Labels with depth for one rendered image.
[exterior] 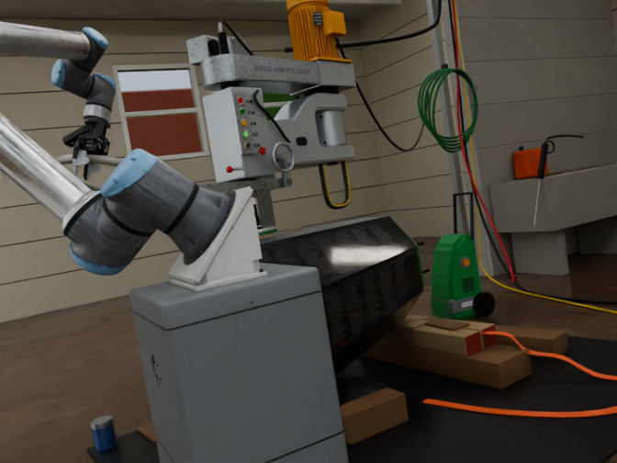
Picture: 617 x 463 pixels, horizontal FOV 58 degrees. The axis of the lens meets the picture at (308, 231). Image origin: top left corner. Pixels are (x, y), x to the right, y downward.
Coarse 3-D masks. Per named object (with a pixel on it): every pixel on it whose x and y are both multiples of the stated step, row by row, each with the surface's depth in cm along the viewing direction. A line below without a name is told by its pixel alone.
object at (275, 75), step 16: (208, 64) 252; (224, 64) 251; (240, 64) 254; (256, 64) 262; (272, 64) 269; (288, 64) 278; (304, 64) 287; (320, 64) 294; (336, 64) 303; (352, 64) 314; (208, 80) 254; (224, 80) 252; (240, 80) 255; (256, 80) 262; (272, 80) 269; (288, 80) 277; (304, 80) 286; (320, 80) 294; (336, 80) 302; (352, 80) 313
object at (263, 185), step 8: (208, 184) 243; (216, 184) 246; (224, 184) 249; (232, 184) 253; (240, 184) 256; (248, 184) 259; (256, 184) 263; (264, 184) 266; (272, 184) 271; (280, 184) 275; (288, 184) 275
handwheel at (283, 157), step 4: (276, 144) 261; (280, 144) 262; (284, 144) 264; (276, 148) 260; (288, 148) 267; (272, 152) 259; (276, 152) 261; (284, 152) 263; (288, 152) 266; (292, 152) 268; (272, 156) 259; (280, 156) 262; (284, 156) 263; (292, 156) 268; (272, 160) 259; (276, 160) 266; (280, 160) 263; (284, 160) 263; (292, 160) 268; (276, 164) 260; (284, 164) 264; (292, 164) 267; (276, 168) 260; (280, 168) 261; (284, 168) 264; (288, 168) 266; (292, 168) 267; (284, 172) 263; (288, 172) 266
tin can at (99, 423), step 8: (104, 416) 263; (96, 424) 254; (104, 424) 255; (112, 424) 259; (96, 432) 255; (104, 432) 255; (112, 432) 258; (96, 440) 255; (104, 440) 255; (112, 440) 258; (96, 448) 256; (104, 448) 255
